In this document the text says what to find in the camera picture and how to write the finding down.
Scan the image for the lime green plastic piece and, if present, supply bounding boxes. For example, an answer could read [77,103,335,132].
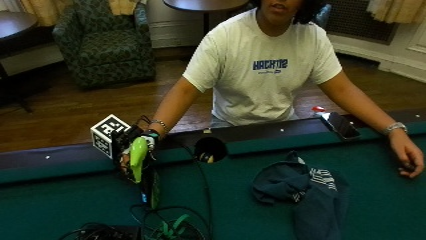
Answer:
[128,136,150,184]

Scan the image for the white marker cube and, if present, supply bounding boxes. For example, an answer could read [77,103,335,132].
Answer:
[89,113,132,160]

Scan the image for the silver wrist watch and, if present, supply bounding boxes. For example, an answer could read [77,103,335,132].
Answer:
[382,121,409,136]

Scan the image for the black smartphone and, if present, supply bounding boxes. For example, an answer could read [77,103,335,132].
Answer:
[319,111,362,141]

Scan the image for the navy blue garment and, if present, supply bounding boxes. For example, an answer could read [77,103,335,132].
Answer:
[250,150,351,240]

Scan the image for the green patterned armchair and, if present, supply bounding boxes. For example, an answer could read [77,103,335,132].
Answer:
[51,0,157,89]

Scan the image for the person in white shirt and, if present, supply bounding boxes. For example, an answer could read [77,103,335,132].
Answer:
[148,0,426,179]

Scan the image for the dark radiator grille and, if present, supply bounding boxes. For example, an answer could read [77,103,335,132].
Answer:
[325,0,399,46]

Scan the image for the yellow curtain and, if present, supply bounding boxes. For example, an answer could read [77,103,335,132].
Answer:
[108,0,142,17]
[366,0,426,25]
[17,0,75,28]

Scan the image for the dark wooden side table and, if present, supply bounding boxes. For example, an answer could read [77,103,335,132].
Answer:
[0,10,57,114]

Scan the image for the beaded wrist bracelet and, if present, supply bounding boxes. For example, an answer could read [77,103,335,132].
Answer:
[149,118,170,133]

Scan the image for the long black cable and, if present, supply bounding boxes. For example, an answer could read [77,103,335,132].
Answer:
[178,143,216,240]

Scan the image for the bundle of black cables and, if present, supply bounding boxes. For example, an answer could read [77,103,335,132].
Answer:
[56,204,212,240]

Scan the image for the green strap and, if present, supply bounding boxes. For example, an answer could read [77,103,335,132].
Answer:
[152,213,192,240]

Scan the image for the pool table rail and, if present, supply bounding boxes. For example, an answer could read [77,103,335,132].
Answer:
[0,108,426,185]

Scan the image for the round dark pedestal table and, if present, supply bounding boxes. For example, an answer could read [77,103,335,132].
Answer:
[161,0,250,36]

